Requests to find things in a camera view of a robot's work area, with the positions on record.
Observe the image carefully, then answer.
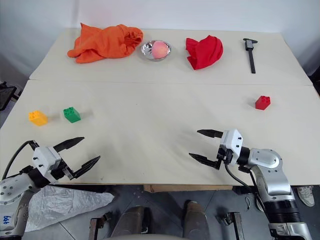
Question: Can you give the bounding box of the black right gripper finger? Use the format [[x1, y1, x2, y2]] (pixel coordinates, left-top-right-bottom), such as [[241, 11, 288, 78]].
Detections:
[[188, 152, 221, 171], [196, 129, 224, 140]]

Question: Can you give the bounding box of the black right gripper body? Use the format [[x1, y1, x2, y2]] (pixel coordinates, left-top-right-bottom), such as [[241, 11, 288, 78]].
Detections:
[[216, 146, 234, 171]]

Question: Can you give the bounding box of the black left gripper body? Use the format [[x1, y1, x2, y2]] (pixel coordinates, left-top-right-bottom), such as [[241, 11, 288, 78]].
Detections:
[[48, 159, 76, 181]]

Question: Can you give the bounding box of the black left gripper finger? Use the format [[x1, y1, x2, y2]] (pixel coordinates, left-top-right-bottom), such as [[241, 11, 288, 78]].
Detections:
[[71, 155, 101, 179], [53, 136, 86, 153]]

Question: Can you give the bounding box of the green toy block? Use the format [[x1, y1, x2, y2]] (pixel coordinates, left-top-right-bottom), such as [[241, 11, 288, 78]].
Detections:
[[62, 106, 82, 124]]

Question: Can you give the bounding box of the crumpled clear plastic sheet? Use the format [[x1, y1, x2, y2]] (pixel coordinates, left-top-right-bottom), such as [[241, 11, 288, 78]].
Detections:
[[24, 186, 115, 233]]

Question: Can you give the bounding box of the yellow toy block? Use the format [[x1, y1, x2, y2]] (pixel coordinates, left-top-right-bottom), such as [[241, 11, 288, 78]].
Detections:
[[28, 110, 49, 127]]

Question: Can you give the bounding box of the red toy block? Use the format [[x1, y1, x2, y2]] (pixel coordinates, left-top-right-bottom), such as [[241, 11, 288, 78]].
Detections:
[[255, 95, 272, 111]]

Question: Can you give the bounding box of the red cloth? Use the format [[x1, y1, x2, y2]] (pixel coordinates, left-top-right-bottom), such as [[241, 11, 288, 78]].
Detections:
[[185, 35, 224, 71]]

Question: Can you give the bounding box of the black metal stand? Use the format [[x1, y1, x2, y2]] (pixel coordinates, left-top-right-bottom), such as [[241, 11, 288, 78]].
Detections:
[[0, 81, 22, 111]]

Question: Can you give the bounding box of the black digital caliper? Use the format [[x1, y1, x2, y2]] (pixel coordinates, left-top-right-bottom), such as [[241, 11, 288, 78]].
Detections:
[[242, 37, 257, 75]]

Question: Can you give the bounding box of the white sneaker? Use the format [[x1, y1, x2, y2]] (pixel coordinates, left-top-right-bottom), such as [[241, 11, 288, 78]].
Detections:
[[296, 186, 315, 207]]

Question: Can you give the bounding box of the pink peach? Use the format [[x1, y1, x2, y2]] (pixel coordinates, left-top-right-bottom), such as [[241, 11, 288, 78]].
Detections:
[[152, 40, 170, 60]]

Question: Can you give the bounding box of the silver metal bowl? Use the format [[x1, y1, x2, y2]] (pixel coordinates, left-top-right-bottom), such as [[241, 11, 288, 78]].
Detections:
[[140, 39, 173, 62]]

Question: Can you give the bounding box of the orange cloth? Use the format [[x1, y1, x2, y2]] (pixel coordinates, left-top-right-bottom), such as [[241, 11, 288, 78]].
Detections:
[[67, 22, 144, 65]]

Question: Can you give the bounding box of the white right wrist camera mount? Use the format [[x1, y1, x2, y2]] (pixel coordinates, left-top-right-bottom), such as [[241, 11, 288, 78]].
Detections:
[[218, 128, 245, 167]]

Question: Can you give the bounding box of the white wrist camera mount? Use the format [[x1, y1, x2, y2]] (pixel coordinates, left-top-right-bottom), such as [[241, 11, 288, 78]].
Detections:
[[31, 146, 62, 181], [218, 128, 245, 167]]

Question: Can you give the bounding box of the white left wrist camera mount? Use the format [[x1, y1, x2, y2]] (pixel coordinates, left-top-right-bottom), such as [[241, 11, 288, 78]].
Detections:
[[31, 146, 62, 181]]

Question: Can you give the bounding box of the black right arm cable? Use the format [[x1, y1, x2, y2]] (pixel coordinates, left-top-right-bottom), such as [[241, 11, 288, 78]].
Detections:
[[224, 162, 266, 212]]

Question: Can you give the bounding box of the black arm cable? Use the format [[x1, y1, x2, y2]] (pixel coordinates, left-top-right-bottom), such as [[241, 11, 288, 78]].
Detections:
[[224, 162, 266, 212], [1, 140, 40, 181]]

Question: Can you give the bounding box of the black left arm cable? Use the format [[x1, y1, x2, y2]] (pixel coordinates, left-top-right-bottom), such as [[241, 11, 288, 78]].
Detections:
[[1, 140, 40, 181]]

